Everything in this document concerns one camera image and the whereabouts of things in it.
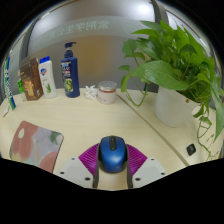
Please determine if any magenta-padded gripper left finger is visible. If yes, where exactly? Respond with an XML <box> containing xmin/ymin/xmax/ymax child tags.
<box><xmin>53</xmin><ymin>142</ymin><xmax>101</xmax><ymax>189</ymax></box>

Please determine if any green pothos plant white pot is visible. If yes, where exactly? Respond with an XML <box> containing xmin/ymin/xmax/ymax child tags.
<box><xmin>117</xmin><ymin>19</ymin><xmax>224</xmax><ymax>162</ymax></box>

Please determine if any brown cardboard carton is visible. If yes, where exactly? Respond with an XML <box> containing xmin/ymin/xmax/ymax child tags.
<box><xmin>19</xmin><ymin>57</ymin><xmax>45</xmax><ymax>102</ymax></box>

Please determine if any white jar with red band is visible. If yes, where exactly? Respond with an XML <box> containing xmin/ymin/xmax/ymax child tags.
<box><xmin>96</xmin><ymin>80</ymin><xmax>118</xmax><ymax>105</ymax></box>

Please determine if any floral pastel mouse pad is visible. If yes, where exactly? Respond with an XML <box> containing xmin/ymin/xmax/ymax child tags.
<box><xmin>8</xmin><ymin>120</ymin><xmax>65</xmax><ymax>174</ymax></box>

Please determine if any blue computer mouse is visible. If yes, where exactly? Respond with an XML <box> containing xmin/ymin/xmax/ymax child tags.
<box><xmin>97</xmin><ymin>135</ymin><xmax>129</xmax><ymax>174</ymax></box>

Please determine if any dark blue pump shampoo bottle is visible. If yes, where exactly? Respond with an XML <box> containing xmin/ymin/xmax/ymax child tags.
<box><xmin>60</xmin><ymin>41</ymin><xmax>81</xmax><ymax>99</ymax></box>

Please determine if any small black desk grommet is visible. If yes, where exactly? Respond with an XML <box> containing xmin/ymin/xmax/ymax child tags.
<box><xmin>186</xmin><ymin>143</ymin><xmax>197</xmax><ymax>157</ymax></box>

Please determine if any small white packet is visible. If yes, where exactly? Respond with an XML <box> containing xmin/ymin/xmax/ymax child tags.
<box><xmin>2</xmin><ymin>104</ymin><xmax>10</xmax><ymax>118</ymax></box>

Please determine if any white green shuttlecock tube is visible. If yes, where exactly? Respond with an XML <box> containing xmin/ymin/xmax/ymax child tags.
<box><xmin>2</xmin><ymin>56</ymin><xmax>17</xmax><ymax>111</ymax></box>

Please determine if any white blue-capped lotion bottle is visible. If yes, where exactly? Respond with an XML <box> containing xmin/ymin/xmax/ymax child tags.
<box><xmin>38</xmin><ymin>55</ymin><xmax>59</xmax><ymax>100</ymax></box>

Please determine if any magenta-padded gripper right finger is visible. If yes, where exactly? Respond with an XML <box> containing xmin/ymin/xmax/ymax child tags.
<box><xmin>124</xmin><ymin>143</ymin><xmax>168</xmax><ymax>190</ymax></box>

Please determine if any green-labelled clear water bottle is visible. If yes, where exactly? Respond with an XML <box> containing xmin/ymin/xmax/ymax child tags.
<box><xmin>16</xmin><ymin>70</ymin><xmax>28</xmax><ymax>103</ymax></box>

